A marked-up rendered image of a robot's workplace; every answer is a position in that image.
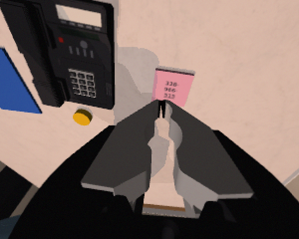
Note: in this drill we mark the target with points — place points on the pink sticky note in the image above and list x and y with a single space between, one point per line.
171 85

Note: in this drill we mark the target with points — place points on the black telephone handset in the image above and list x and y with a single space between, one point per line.
27 29

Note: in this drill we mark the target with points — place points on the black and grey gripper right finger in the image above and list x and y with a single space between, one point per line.
209 166

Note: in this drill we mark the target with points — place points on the orange short cylinder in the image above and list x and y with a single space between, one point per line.
82 117

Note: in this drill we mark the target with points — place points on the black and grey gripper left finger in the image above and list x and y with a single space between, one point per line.
117 161

